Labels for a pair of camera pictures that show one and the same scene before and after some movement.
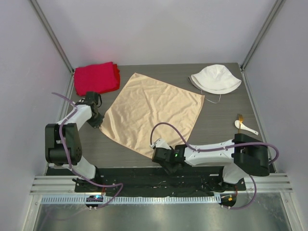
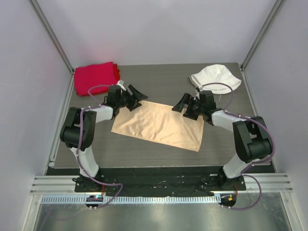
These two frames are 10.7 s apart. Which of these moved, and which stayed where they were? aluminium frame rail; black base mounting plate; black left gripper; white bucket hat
Moved: black left gripper
Stayed: aluminium frame rail; white bucket hat; black base mounting plate
